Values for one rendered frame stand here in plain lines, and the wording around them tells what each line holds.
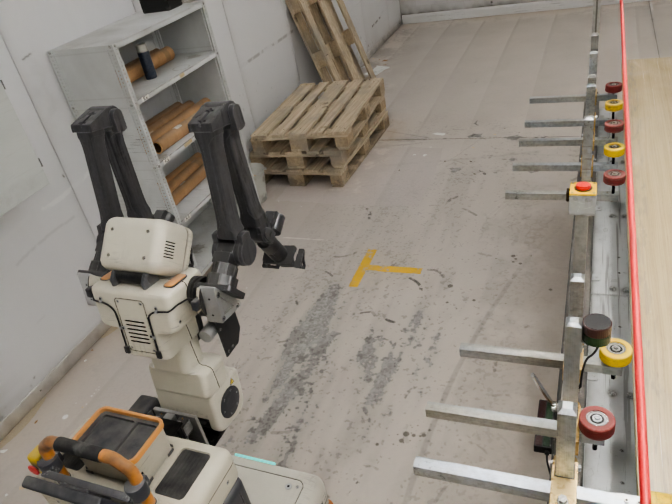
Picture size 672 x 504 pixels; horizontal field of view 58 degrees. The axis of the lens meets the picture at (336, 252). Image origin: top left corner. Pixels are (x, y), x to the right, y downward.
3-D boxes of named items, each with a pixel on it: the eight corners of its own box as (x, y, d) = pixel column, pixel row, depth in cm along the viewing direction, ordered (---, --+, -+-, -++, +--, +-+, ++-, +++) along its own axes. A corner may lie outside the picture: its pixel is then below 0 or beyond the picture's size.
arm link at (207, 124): (177, 111, 153) (209, 110, 149) (208, 99, 164) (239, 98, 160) (214, 268, 171) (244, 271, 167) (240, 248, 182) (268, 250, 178)
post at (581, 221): (568, 332, 196) (573, 213, 172) (569, 322, 199) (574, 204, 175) (583, 334, 194) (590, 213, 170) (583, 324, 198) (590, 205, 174)
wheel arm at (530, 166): (512, 173, 274) (512, 164, 272) (513, 169, 277) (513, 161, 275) (617, 173, 258) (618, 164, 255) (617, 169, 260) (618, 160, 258)
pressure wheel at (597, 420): (576, 458, 146) (578, 427, 140) (577, 433, 152) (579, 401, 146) (612, 465, 143) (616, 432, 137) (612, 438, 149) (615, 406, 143)
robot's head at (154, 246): (154, 274, 157) (163, 217, 159) (93, 267, 166) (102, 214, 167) (188, 279, 170) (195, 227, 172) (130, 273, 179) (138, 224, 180)
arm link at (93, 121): (60, 113, 171) (87, 112, 167) (95, 104, 182) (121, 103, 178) (99, 257, 188) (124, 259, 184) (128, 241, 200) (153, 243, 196)
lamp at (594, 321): (577, 398, 142) (581, 328, 130) (578, 380, 146) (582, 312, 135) (605, 401, 140) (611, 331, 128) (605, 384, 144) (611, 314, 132)
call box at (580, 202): (568, 217, 172) (569, 193, 167) (569, 205, 177) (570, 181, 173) (595, 218, 169) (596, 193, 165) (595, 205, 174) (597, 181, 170)
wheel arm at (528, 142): (518, 148, 293) (518, 140, 291) (519, 145, 295) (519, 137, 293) (617, 147, 276) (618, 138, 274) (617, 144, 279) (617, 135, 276)
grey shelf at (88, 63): (147, 289, 395) (45, 51, 312) (215, 218, 463) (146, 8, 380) (204, 294, 378) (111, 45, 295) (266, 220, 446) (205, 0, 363)
